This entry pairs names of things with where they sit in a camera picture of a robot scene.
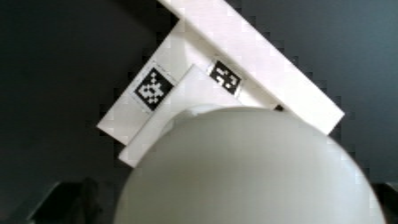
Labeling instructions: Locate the white lamp bulb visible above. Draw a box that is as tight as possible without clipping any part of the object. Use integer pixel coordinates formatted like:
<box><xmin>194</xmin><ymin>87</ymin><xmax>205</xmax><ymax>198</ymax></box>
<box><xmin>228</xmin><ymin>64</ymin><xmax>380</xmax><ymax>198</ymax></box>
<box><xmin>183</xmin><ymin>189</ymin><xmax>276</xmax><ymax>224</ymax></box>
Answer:
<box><xmin>114</xmin><ymin>107</ymin><xmax>386</xmax><ymax>224</ymax></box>

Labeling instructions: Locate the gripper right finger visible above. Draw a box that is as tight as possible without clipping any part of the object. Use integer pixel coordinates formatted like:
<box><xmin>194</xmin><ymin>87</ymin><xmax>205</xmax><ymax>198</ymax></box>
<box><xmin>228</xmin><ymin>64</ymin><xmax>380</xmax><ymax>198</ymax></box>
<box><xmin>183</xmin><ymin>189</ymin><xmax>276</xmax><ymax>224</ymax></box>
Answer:
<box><xmin>372</xmin><ymin>182</ymin><xmax>398</xmax><ymax>224</ymax></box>

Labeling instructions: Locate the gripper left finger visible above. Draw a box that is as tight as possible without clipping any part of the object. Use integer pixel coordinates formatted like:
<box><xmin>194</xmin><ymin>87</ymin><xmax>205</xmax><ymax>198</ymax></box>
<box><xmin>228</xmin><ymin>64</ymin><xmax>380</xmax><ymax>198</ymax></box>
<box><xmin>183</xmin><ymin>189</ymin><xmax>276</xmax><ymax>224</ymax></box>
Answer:
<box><xmin>6</xmin><ymin>178</ymin><xmax>117</xmax><ymax>224</ymax></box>

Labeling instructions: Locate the white lamp base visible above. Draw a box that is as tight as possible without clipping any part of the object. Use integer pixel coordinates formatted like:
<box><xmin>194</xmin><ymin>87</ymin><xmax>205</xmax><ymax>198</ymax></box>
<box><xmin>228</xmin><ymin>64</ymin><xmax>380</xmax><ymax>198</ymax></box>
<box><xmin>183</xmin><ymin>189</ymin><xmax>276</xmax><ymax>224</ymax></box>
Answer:
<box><xmin>98</xmin><ymin>23</ymin><xmax>279</xmax><ymax>165</ymax></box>

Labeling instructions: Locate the white U-shaped fence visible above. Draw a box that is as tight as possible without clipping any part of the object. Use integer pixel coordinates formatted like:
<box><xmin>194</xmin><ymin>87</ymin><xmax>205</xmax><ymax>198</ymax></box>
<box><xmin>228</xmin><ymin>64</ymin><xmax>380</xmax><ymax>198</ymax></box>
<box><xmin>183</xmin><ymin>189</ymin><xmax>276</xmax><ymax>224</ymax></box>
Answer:
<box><xmin>158</xmin><ymin>0</ymin><xmax>345</xmax><ymax>134</ymax></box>

